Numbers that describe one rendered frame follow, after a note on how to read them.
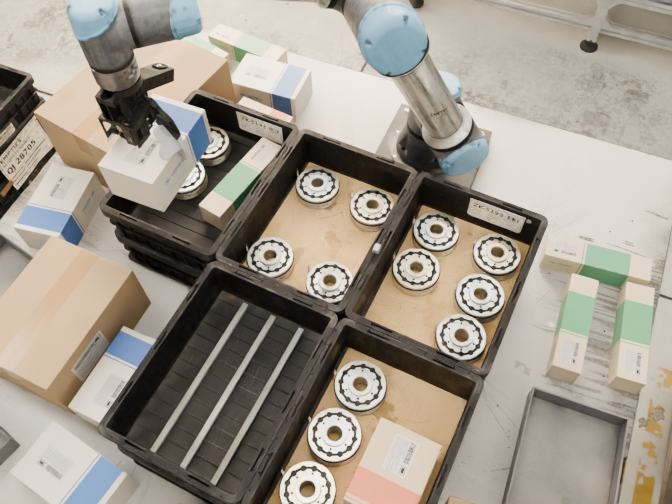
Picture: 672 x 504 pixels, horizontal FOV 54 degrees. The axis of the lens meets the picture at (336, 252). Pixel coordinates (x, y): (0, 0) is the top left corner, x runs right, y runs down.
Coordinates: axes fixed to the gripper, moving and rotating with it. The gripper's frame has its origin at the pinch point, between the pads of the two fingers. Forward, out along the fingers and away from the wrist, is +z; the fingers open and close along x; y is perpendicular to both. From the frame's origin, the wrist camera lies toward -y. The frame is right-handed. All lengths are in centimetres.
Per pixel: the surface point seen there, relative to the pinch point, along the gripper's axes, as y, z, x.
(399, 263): -7, 25, 50
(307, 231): -8.8, 28.0, 26.8
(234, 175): -13.1, 22.0, 6.6
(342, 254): -6.1, 28.0, 36.6
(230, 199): -6.7, 22.0, 9.0
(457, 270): -12, 28, 62
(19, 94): -36, 53, -88
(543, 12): -194, 99, 54
